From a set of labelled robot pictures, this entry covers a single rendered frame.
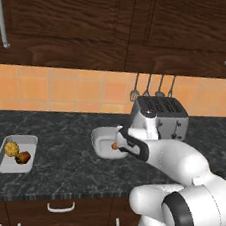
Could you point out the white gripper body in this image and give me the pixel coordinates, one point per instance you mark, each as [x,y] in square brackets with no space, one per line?
[119,136]

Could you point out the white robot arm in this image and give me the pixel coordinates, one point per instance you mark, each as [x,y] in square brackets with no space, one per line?
[186,161]

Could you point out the orange chicken drumstick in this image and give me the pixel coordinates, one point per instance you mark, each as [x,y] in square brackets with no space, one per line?
[114,146]

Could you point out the white meat container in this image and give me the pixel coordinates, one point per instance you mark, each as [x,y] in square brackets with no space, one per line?
[101,140]

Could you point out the yellow squash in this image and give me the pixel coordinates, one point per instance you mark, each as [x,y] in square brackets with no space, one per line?
[11,148]

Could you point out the white vegetable container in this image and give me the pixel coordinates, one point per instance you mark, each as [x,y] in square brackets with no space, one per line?
[12,167]

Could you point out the hanging metal spatula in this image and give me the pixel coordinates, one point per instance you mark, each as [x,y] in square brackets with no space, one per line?
[147,91]

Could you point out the silver four-slot toaster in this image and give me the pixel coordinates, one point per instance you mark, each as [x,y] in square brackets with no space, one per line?
[172,112]

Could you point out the hanging metal ladle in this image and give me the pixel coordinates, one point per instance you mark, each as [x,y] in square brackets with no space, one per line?
[159,93]

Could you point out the hanging metal fork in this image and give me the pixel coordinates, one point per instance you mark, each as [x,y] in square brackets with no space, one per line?
[171,90]

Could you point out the dark wood drawer front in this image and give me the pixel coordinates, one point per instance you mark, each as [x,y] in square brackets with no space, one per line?
[80,220]

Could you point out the dark wood wall cupboard door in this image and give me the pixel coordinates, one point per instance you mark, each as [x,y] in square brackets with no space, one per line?
[63,21]
[189,31]

